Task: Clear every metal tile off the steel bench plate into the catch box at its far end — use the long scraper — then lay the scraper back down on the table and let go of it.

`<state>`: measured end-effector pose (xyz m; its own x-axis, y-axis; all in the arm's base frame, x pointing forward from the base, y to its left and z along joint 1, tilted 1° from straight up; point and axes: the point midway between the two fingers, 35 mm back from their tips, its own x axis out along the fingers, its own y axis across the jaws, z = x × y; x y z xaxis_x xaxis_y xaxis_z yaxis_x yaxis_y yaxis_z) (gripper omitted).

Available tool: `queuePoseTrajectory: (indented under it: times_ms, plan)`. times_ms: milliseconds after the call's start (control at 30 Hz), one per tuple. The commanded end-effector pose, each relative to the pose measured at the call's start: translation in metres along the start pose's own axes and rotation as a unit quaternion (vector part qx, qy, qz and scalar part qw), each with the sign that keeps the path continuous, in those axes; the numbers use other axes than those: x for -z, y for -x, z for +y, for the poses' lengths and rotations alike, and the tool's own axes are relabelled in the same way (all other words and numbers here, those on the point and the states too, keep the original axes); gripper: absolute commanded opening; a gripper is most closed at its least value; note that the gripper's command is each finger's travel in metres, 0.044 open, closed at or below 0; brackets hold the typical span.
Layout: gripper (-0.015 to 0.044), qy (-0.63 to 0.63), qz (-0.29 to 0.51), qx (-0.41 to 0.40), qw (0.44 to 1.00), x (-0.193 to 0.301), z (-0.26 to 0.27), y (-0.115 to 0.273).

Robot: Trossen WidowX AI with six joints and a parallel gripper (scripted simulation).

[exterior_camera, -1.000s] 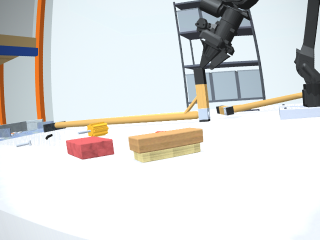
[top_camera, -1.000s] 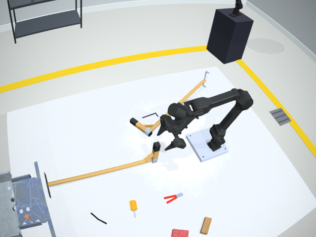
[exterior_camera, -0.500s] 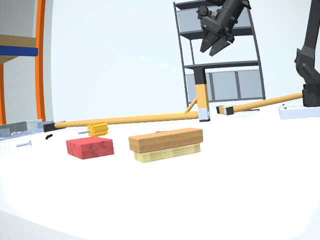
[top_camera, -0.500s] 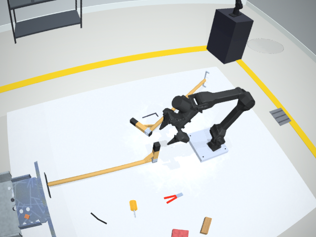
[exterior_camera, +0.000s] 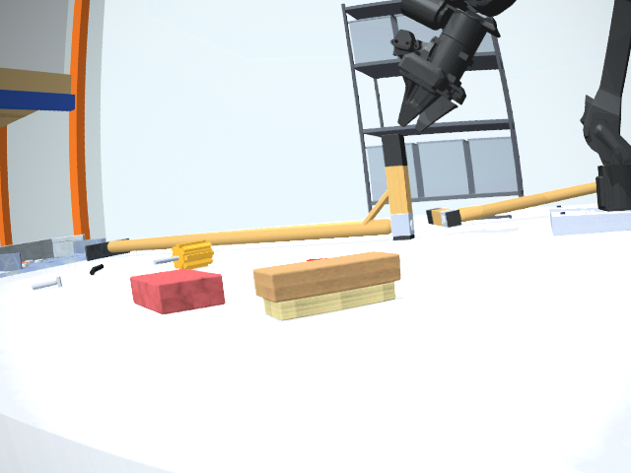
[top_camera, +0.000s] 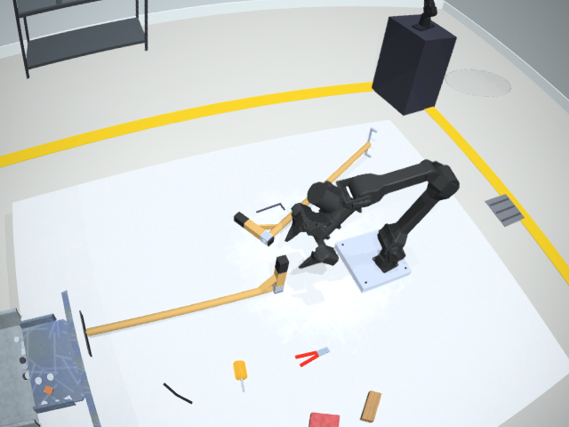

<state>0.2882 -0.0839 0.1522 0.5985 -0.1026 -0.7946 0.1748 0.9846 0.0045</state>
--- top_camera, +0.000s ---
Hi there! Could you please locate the red block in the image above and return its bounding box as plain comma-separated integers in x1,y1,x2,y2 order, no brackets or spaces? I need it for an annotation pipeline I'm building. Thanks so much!
309,412,341,427

